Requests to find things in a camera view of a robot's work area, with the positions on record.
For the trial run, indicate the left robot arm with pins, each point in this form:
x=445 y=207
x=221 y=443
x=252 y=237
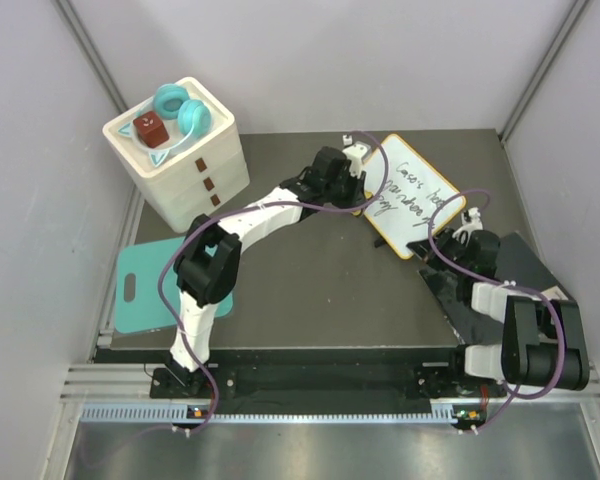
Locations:
x=207 y=264

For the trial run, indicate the teal cutting board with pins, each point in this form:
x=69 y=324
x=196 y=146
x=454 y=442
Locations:
x=138 y=305

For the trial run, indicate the yellow-framed whiteboard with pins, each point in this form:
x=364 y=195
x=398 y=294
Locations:
x=410 y=190

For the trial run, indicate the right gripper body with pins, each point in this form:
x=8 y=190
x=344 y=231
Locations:
x=453 y=248

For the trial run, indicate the grey slotted cable duct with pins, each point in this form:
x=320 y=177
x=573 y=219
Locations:
x=184 y=414

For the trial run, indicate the brown cube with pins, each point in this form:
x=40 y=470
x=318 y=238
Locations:
x=150 y=129

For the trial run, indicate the aluminium frame rail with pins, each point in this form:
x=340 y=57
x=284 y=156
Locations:
x=106 y=382

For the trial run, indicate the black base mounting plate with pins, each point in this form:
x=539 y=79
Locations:
x=403 y=380

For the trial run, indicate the white three-drawer storage box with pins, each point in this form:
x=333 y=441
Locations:
x=198 y=180

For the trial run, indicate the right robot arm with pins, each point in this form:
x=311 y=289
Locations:
x=512 y=316

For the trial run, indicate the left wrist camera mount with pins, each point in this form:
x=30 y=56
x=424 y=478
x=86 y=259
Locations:
x=356 y=152

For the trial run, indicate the black flat box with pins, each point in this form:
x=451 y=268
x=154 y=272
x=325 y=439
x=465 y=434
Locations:
x=516 y=261

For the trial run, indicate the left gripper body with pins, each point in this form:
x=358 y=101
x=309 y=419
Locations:
x=344 y=191

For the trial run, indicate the teal cat-ear headphones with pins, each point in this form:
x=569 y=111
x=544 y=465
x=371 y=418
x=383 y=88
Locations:
x=187 y=119

